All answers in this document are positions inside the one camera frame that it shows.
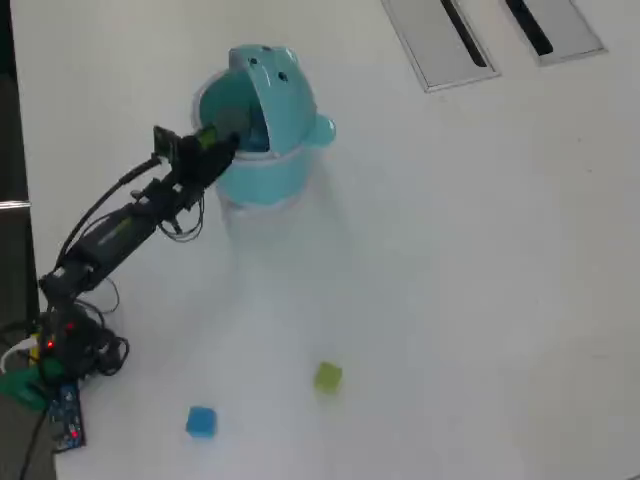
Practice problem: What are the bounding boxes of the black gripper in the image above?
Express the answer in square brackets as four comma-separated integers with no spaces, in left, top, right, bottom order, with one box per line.
[172,125,241,194]

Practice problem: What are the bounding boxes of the green cube block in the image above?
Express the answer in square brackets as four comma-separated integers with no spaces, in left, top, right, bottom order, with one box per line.
[313,361,344,396]

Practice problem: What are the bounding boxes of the blue cube block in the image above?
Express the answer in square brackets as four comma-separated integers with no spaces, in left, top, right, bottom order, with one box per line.
[185,405,220,442]

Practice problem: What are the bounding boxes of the teal plastic bin with lid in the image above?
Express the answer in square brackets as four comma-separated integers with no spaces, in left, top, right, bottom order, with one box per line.
[191,43,337,214]

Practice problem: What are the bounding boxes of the dark furniture panel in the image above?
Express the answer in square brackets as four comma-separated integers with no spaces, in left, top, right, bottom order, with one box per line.
[0,0,39,306]

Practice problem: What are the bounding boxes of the blue circuit board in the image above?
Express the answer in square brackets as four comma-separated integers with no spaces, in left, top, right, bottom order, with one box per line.
[48,382,87,454]

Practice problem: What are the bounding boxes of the green table clamp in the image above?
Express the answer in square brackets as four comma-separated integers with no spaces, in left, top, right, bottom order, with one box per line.
[0,357,66,409]

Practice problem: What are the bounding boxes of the small wrist camera board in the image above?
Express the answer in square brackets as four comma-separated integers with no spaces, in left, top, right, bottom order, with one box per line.
[152,125,180,162]

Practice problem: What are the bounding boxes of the thin black servo wires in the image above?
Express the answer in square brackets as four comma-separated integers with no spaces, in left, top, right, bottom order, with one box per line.
[157,192,207,245]

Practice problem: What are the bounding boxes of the grey metal cable hatch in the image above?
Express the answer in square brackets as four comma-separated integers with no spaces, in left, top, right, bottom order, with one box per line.
[499,0,610,68]
[380,0,502,95]

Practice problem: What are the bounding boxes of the white cable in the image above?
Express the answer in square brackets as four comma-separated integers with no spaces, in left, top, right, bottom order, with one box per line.
[0,337,40,375]

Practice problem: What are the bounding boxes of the black power cable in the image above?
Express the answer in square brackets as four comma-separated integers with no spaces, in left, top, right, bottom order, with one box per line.
[13,399,54,480]

